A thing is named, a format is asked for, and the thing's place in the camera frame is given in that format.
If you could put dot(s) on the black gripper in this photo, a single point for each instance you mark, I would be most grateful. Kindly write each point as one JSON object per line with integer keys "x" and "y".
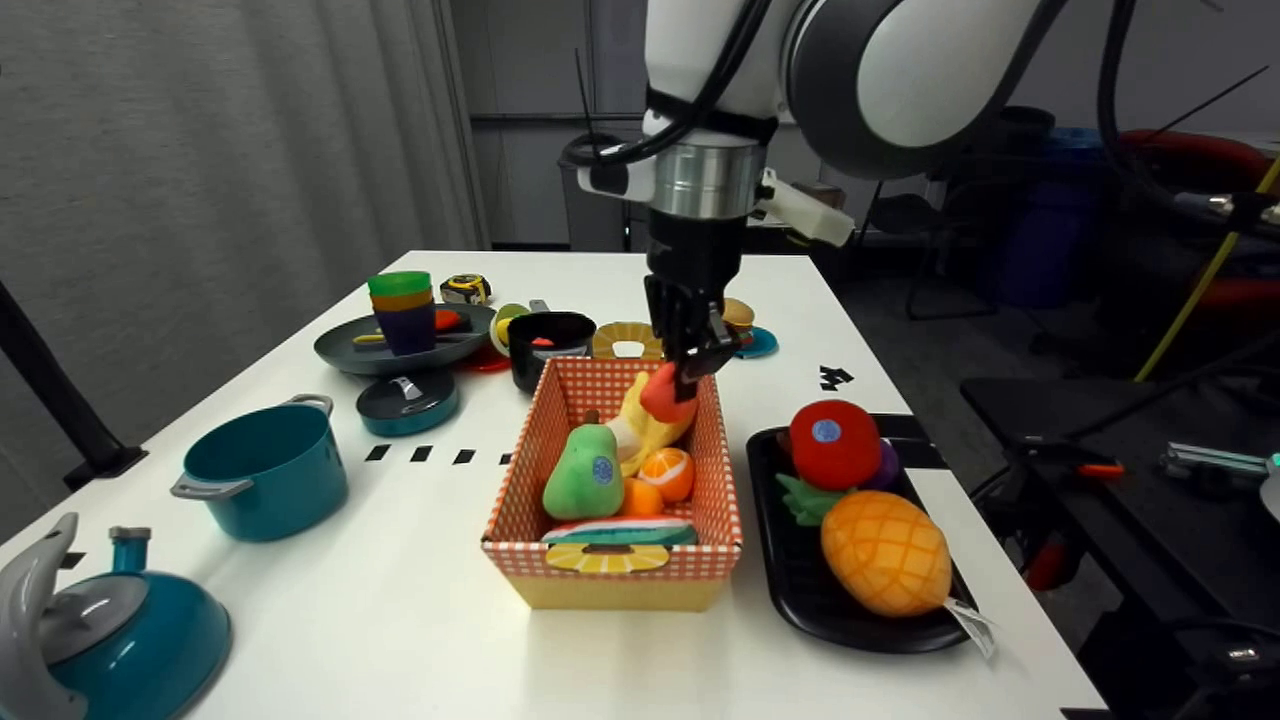
{"x": 701, "y": 254}

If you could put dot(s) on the red-orange round plush toy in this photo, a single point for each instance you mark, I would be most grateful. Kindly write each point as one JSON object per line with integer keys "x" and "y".
{"x": 671, "y": 407}

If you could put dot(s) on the green pear plush toy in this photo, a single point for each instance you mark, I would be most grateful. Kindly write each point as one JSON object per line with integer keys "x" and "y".
{"x": 580, "y": 486}

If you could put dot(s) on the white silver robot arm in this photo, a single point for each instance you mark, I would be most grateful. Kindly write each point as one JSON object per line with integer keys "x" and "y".
{"x": 933, "y": 66}

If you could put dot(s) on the toy burger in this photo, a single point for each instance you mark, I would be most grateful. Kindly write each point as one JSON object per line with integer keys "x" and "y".
{"x": 737, "y": 318}

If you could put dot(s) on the yellow peeled banana plush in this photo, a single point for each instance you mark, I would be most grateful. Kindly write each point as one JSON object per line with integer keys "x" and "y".
{"x": 632, "y": 427}

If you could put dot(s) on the orange slice plush toy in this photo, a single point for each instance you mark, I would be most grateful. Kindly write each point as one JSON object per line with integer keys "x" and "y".
{"x": 667, "y": 479}

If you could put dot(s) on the whole orange plush toy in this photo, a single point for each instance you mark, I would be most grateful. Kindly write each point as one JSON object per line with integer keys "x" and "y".
{"x": 641, "y": 503}

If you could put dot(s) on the green yellow round toy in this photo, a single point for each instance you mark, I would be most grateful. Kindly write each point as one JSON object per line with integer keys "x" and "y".
{"x": 503, "y": 321}

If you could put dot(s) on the red apple plush toy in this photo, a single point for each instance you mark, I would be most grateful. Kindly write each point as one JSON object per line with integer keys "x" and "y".
{"x": 832, "y": 444}

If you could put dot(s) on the dark green plush leaf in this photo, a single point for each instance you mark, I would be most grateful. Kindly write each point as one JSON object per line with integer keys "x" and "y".
{"x": 806, "y": 504}

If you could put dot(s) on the watermelon slice plush toy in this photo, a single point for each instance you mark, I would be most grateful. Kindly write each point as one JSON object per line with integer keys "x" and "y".
{"x": 612, "y": 533}

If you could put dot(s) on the small orange toy food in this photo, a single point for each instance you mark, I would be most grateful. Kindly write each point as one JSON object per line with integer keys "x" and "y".
{"x": 449, "y": 321}

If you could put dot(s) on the purple plush toy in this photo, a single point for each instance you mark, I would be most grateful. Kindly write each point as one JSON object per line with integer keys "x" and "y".
{"x": 890, "y": 467}

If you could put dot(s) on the orange checkered cardboard box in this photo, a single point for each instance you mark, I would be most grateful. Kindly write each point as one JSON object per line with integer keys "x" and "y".
{"x": 612, "y": 587}

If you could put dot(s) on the black plastic tray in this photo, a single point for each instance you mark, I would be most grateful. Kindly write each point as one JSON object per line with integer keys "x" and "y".
{"x": 800, "y": 587}

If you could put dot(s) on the stacked colourful toy cups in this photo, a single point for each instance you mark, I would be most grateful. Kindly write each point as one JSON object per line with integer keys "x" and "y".
{"x": 401, "y": 321}

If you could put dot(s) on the small teal toy pan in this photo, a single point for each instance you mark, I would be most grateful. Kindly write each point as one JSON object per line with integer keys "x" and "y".
{"x": 401, "y": 412}

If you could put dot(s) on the orange mango plush toy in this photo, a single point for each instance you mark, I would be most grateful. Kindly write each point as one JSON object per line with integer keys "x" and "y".
{"x": 885, "y": 554}

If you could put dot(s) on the grey toy plate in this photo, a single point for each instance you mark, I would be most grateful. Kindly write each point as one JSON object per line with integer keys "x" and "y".
{"x": 344, "y": 350}

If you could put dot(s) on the teal toy pot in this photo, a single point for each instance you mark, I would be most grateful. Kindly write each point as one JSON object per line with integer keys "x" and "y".
{"x": 267, "y": 472}

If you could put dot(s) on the teal toy kettle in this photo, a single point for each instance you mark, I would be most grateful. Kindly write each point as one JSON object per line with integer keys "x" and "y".
{"x": 146, "y": 654}

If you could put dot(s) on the teal round coaster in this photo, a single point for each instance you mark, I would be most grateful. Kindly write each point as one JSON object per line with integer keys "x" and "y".
{"x": 763, "y": 347}

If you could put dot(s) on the grey trash can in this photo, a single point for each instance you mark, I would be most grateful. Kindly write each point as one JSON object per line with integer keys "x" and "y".
{"x": 601, "y": 223}

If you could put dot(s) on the black bowl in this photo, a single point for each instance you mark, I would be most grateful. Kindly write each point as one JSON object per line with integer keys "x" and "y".
{"x": 526, "y": 365}

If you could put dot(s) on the black office chair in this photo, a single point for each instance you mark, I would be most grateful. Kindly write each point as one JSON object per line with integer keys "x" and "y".
{"x": 960, "y": 254}

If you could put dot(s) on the blue bin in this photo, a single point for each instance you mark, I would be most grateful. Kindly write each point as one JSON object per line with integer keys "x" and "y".
{"x": 1053, "y": 225}

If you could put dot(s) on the orange black clamp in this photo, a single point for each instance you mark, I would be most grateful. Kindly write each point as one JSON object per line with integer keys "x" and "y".
{"x": 1102, "y": 471}

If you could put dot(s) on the grey curtain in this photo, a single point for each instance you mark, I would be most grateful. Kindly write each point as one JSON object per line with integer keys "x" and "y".
{"x": 203, "y": 162}

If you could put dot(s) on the yellow pole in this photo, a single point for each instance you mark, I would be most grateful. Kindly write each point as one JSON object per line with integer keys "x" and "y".
{"x": 1204, "y": 273}

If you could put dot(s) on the teal tool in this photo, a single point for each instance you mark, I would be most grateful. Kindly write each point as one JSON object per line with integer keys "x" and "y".
{"x": 1212, "y": 462}

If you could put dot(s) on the black stand leg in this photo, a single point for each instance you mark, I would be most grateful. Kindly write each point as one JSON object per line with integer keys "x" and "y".
{"x": 52, "y": 384}

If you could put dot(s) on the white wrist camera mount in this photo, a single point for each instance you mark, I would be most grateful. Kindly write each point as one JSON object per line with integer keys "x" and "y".
{"x": 806, "y": 206}

